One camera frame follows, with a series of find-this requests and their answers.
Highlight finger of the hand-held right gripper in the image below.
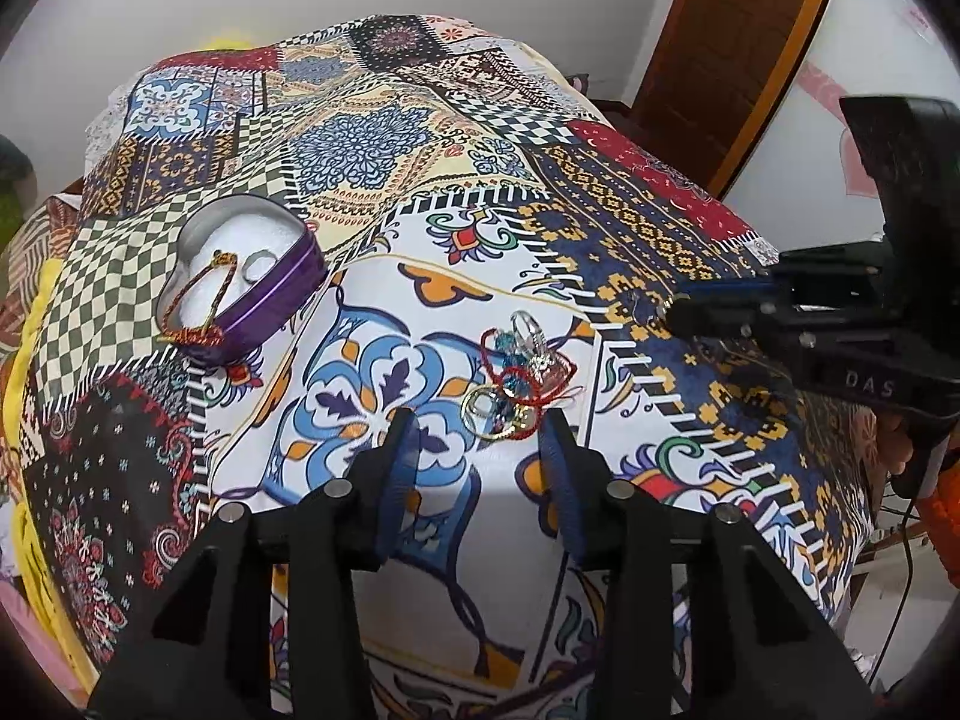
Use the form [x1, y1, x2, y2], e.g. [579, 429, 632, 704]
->
[666, 296, 893, 362]
[671, 240, 893, 314]

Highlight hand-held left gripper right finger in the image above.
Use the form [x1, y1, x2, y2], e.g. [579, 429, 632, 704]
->
[540, 409, 880, 720]

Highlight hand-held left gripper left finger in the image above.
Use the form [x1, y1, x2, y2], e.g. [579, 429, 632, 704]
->
[86, 407, 418, 720]

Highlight gold bangle ring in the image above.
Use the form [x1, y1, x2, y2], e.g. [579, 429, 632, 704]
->
[460, 384, 501, 422]

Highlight red beaded bracelet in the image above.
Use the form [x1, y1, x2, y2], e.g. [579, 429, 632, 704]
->
[480, 326, 584, 400]

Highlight silver crystal ring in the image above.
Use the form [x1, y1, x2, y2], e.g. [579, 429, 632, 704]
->
[510, 311, 554, 362]

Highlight purple heart-shaped tin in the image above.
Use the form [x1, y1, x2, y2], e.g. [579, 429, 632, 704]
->
[155, 195, 329, 365]

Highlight person's right hand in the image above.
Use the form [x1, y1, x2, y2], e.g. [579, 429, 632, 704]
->
[881, 412, 916, 479]

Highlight white wardrobe door pink hearts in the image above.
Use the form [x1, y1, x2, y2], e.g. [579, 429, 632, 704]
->
[720, 0, 960, 260]

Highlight brown wooden door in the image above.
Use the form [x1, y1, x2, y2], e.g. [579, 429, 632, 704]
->
[628, 0, 850, 197]

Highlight patchwork patterned blanket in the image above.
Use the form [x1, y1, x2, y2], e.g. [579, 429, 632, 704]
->
[22, 11, 878, 720]

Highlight yellow bed sheet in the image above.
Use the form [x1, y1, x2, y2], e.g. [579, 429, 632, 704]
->
[19, 255, 102, 700]

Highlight pink cloth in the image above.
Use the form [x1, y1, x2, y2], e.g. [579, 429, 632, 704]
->
[0, 577, 83, 707]

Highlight dark grey bundle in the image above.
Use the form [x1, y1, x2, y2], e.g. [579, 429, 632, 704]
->
[0, 133, 38, 185]

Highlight black cable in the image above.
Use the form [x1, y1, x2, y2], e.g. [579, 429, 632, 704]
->
[874, 476, 929, 700]

